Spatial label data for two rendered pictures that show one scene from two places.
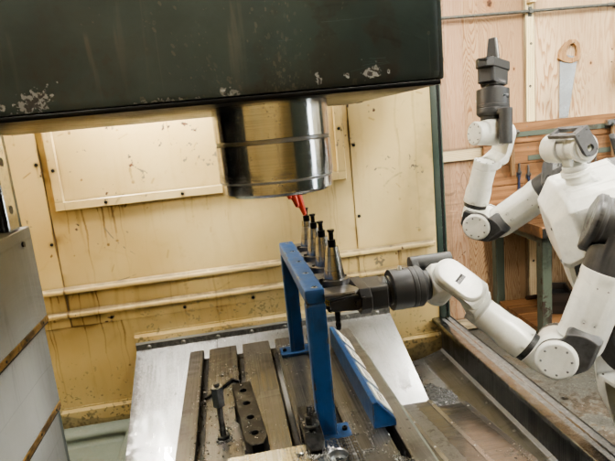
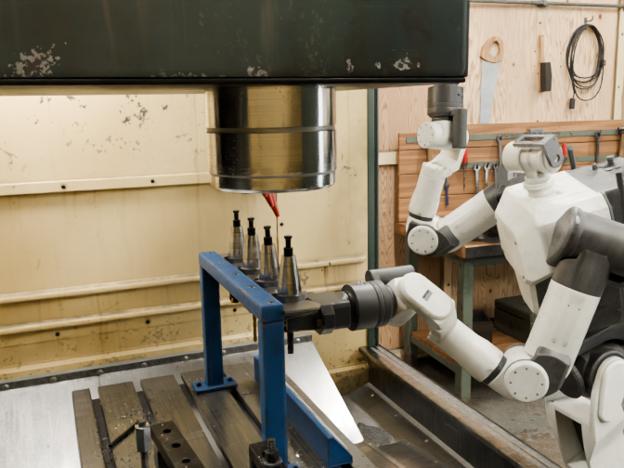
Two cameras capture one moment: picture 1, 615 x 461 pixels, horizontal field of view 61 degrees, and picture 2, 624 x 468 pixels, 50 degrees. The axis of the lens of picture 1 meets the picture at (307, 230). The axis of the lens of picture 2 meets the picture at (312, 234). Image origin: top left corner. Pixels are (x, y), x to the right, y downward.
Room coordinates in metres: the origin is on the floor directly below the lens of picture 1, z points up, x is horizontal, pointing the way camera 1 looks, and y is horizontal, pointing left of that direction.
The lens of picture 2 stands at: (-0.07, 0.19, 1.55)
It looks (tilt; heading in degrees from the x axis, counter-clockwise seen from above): 11 degrees down; 346
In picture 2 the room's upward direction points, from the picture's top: 1 degrees counter-clockwise
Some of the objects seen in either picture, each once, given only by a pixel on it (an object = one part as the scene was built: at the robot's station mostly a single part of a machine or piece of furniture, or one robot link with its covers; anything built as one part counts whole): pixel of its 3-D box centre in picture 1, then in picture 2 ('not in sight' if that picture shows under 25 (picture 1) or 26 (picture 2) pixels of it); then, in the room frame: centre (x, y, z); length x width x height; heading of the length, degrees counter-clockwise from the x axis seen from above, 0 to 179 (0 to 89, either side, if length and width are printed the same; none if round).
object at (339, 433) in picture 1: (320, 370); (273, 401); (1.00, 0.00, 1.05); 0.10 x 0.05 x 0.30; 98
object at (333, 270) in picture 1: (333, 262); (289, 273); (1.06, -0.05, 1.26); 0.04 x 0.04 x 0.07
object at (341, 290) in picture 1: (340, 291); (300, 306); (1.01, -0.05, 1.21); 0.07 x 0.05 x 0.01; 98
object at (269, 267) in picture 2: (323, 250); (268, 261); (1.17, -0.03, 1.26); 0.04 x 0.04 x 0.07
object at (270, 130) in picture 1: (274, 147); (271, 136); (0.75, 0.04, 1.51); 0.16 x 0.16 x 0.12
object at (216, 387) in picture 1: (220, 411); (144, 456); (1.03, 0.22, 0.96); 0.03 x 0.03 x 0.13
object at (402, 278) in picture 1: (381, 290); (340, 307); (1.07, -0.15, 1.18); 0.13 x 0.12 x 0.10; 8
